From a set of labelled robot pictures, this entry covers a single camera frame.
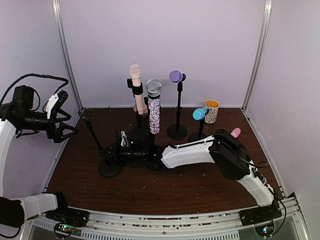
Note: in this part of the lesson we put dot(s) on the aluminium frame post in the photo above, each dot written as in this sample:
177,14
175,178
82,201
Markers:
264,30
65,53

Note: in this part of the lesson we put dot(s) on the glitter purple silver microphone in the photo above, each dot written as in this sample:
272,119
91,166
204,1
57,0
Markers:
154,88

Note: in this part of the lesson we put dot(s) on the cream white microphone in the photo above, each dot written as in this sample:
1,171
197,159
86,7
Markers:
135,74

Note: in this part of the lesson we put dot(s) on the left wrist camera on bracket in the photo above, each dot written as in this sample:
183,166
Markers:
54,103

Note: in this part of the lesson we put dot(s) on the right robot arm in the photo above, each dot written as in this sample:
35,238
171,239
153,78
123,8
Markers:
222,149

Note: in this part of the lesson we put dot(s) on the red patterned ceramic bowl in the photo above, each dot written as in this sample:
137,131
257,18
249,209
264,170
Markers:
144,113

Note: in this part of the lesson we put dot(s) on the aluminium left rear frame post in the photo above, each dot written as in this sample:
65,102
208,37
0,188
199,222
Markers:
65,53

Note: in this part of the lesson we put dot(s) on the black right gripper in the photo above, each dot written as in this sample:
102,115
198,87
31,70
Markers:
114,154

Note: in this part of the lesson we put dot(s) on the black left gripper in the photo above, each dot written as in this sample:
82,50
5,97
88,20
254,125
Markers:
56,135

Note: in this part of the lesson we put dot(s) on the aluminium right rear frame post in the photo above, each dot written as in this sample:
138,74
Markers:
264,30

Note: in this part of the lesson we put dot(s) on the black stand of blue microphone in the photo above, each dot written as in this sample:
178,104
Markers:
195,136

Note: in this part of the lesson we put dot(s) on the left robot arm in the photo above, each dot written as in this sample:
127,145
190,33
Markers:
19,201

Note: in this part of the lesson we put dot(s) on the black stand of purple microphone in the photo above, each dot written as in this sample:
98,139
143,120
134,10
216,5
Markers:
178,130

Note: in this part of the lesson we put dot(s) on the blue microphone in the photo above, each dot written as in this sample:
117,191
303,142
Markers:
200,113

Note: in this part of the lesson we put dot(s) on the black clamp microphone stand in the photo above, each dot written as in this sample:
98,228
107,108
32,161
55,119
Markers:
106,168

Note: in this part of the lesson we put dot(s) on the pink microphone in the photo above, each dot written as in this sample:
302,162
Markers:
236,132

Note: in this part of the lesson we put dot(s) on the white floral mug yellow inside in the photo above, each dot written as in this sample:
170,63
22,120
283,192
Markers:
213,105

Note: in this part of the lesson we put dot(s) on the black stand of cream microphone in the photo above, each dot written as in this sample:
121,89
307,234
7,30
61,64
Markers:
138,133

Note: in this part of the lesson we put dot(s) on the black stand of glitter microphone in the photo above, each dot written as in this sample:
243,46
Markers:
151,138

